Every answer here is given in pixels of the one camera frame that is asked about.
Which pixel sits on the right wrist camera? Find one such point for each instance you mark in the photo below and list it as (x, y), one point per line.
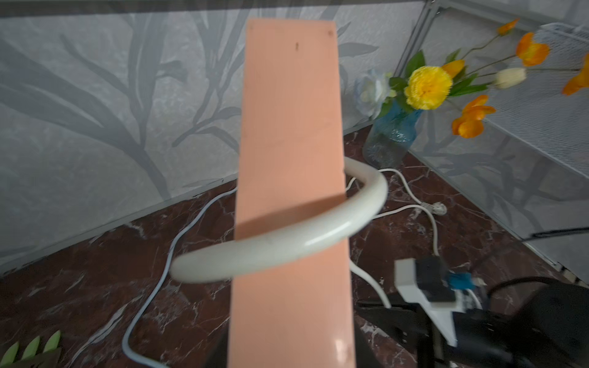
(427, 283)

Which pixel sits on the wooden brush green bristles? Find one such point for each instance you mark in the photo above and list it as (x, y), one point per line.
(33, 355)

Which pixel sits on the blue glass vase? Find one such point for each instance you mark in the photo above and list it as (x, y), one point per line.
(390, 138)

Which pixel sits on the white wire mesh basket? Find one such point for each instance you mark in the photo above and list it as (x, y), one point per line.
(537, 113)

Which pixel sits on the pink power strip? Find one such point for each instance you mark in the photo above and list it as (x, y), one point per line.
(291, 167)

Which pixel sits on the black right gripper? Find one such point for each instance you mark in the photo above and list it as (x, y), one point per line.
(549, 330)

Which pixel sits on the yellow orange flower bouquet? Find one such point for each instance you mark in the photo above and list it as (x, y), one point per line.
(426, 87)

